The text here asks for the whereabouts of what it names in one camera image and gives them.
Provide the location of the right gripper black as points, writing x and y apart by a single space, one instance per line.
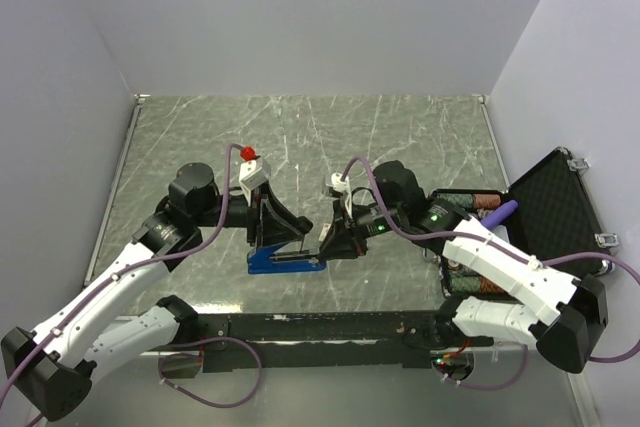
345 239

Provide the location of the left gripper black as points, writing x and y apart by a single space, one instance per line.
268 227

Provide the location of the blue stapler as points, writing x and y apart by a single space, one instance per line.
271 260

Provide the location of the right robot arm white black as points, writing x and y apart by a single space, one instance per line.
561 315

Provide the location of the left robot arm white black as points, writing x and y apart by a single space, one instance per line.
55 364

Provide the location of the purple marker pen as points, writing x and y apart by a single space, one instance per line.
498 216

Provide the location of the black open carrying case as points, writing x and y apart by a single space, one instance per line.
554 218

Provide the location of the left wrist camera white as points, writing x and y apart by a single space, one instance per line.
252 175

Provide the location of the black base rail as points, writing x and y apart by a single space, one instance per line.
325 339

